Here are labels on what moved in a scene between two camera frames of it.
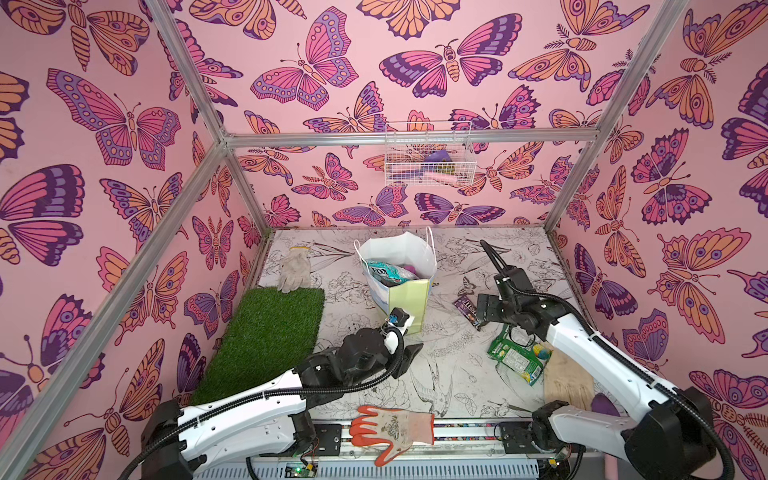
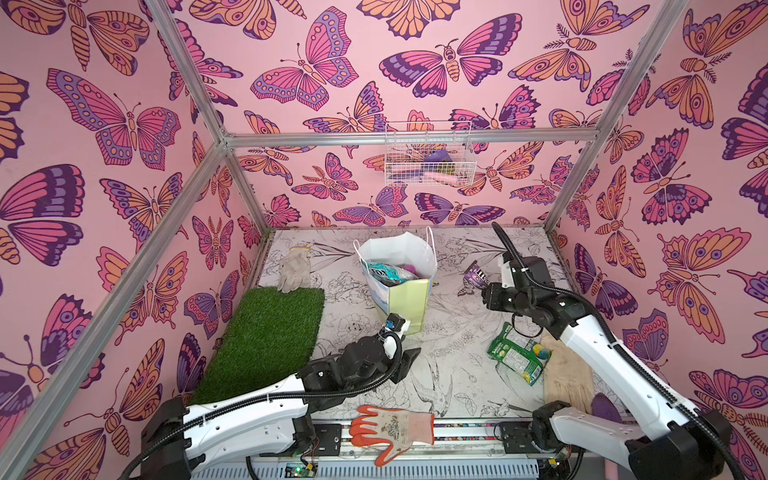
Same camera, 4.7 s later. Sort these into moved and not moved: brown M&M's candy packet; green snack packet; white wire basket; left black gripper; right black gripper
Moved: right black gripper; brown M&M's candy packet
Not moved: left black gripper; white wire basket; green snack packet
